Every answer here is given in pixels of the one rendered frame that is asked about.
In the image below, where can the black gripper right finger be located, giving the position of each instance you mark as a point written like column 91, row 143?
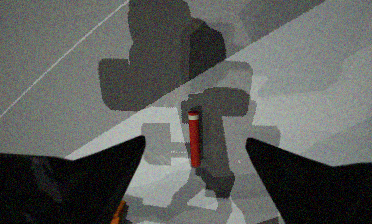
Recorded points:
column 306, row 191

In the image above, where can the red peg with white band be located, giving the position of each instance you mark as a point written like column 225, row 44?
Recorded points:
column 193, row 117

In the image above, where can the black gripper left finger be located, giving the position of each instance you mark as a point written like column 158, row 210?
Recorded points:
column 87, row 190

